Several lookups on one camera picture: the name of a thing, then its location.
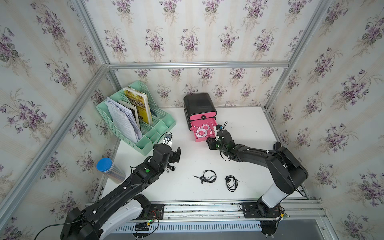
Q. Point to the pink drawer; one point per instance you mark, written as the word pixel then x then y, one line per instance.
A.
pixel 202 116
pixel 197 124

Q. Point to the black pink drawer cabinet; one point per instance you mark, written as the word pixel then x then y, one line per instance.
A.
pixel 196 104

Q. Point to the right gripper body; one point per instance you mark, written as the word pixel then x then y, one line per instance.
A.
pixel 215 145

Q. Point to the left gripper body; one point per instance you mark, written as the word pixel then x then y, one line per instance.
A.
pixel 172 159

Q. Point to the green plastic file organizer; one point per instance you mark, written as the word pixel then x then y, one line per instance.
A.
pixel 162 121

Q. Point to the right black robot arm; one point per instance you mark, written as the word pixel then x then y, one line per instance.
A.
pixel 286 170

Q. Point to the aluminium front rail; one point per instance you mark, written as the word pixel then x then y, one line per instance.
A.
pixel 239 210

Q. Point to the yellow book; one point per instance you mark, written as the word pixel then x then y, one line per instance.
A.
pixel 141 102

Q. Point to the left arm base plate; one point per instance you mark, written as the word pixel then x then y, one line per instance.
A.
pixel 150 211

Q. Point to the pink top drawer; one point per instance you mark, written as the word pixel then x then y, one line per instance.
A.
pixel 202 116

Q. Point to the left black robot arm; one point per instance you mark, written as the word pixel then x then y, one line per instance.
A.
pixel 126 202

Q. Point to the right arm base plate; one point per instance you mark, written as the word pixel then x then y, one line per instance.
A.
pixel 256 210

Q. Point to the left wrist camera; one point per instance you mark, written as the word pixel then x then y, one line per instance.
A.
pixel 167 140

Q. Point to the black earphones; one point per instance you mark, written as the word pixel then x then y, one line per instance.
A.
pixel 231 183
pixel 170 168
pixel 208 176

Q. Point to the white paper stack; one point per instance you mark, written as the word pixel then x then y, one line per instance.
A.
pixel 124 120

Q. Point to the blue lid plastic jar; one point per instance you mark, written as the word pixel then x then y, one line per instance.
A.
pixel 111 170

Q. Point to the white earphones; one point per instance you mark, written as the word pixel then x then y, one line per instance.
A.
pixel 200 133
pixel 205 128
pixel 212 131

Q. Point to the black stapler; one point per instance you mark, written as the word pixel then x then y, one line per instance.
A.
pixel 276 146

